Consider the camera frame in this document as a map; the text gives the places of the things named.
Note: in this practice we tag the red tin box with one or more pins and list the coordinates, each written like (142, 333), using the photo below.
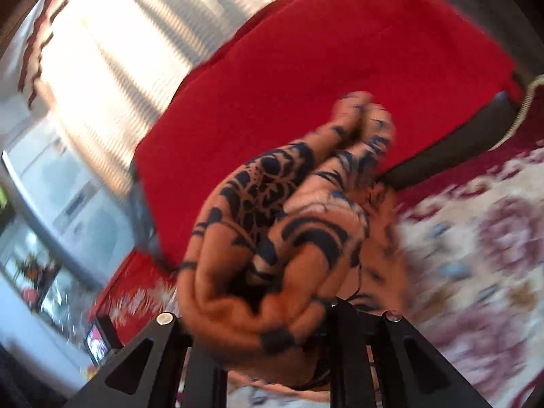
(131, 289)

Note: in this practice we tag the red blanket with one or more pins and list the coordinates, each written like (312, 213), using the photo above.
(318, 51)

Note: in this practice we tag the dotted cream curtain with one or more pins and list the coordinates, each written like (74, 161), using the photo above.
(127, 72)

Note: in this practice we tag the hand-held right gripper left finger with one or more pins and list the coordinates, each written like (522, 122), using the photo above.
(206, 378)

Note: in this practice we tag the red and white floral mat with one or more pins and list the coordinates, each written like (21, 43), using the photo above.
(488, 242)

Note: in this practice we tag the artificial flower bouquet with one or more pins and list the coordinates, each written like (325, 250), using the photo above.
(36, 276)

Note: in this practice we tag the white standing air conditioner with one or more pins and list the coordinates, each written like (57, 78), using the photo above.
(72, 195)

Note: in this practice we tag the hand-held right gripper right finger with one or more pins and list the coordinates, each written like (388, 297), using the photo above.
(350, 348)

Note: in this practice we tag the orange floral blouse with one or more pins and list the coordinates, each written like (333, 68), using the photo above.
(263, 229)

